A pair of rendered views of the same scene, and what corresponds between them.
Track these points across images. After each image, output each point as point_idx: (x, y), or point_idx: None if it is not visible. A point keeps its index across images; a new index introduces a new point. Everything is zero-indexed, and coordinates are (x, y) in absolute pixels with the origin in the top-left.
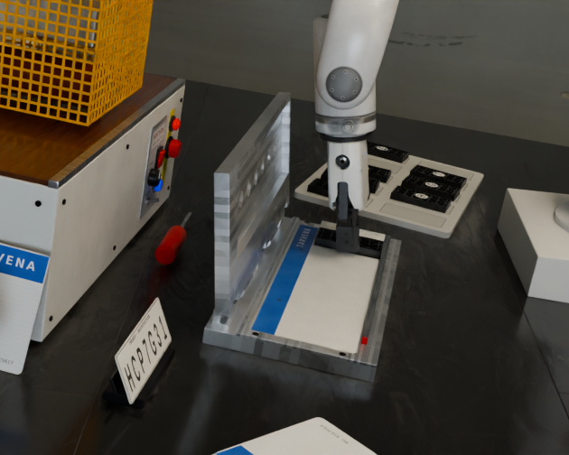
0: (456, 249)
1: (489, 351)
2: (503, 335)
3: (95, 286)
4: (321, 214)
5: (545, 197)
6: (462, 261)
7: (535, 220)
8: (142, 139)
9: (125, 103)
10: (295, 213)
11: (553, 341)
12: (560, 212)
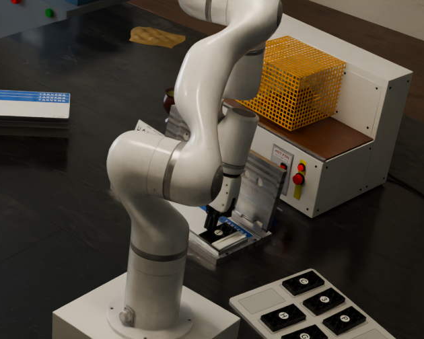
0: (211, 295)
1: (105, 232)
2: (114, 245)
3: None
4: (281, 268)
5: (214, 323)
6: (195, 287)
7: (184, 292)
8: (262, 138)
9: (280, 128)
10: (285, 258)
11: (96, 258)
12: (180, 300)
